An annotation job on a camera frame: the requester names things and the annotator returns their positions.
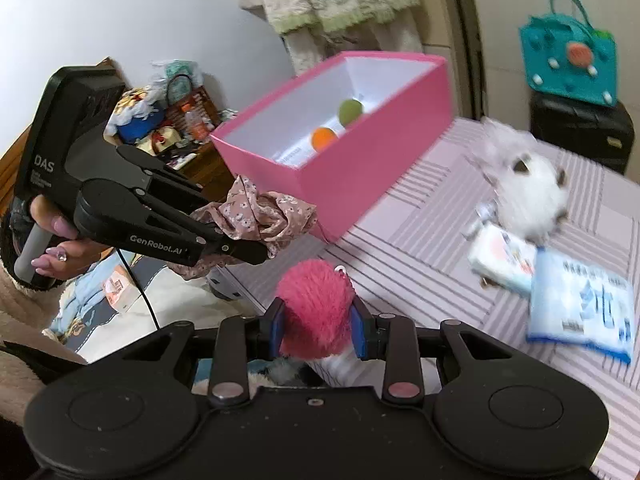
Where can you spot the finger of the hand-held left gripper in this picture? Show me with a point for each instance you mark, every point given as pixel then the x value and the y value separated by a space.
pixel 160 175
pixel 220 247

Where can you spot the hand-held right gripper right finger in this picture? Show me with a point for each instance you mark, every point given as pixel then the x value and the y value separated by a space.
pixel 357 332

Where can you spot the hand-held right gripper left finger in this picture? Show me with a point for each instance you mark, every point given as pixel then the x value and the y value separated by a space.
pixel 277 327

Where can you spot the pink fluffy pompom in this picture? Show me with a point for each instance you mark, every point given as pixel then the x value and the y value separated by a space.
pixel 312 305

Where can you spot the floral fabric scrunchie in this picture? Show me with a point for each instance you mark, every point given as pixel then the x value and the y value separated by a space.
pixel 250 215

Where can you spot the orange makeup sponge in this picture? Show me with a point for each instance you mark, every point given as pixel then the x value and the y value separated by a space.
pixel 323 139

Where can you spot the pink cardboard box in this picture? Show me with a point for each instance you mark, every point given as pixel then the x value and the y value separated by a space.
pixel 360 170

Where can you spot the white tissue packet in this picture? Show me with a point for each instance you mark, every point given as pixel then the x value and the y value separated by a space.
pixel 500 257

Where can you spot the green makeup sponge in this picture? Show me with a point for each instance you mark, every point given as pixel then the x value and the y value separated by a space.
pixel 350 112

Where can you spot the blue wet wipes packet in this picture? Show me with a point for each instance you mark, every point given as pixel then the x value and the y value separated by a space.
pixel 575 305

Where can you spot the white round plush toy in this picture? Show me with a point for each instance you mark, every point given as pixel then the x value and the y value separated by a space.
pixel 530 195

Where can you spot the person's left forearm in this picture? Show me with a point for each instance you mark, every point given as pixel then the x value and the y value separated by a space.
pixel 25 330

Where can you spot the person's left hand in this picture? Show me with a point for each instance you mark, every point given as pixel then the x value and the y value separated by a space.
pixel 60 230

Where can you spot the wooden cabinet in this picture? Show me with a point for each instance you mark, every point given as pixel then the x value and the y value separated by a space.
pixel 205 170

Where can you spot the wicker basket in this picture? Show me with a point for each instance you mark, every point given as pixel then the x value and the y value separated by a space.
pixel 200 105

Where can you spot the striped tablecloth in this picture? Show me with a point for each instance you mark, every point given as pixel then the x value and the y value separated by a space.
pixel 425 270

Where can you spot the cartoon printed bedsheet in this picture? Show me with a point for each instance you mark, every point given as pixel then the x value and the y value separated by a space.
pixel 100 290

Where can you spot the black suitcase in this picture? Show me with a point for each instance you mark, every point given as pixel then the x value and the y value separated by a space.
pixel 575 130

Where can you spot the teal felt tote bag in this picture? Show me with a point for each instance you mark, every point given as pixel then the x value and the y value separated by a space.
pixel 555 80

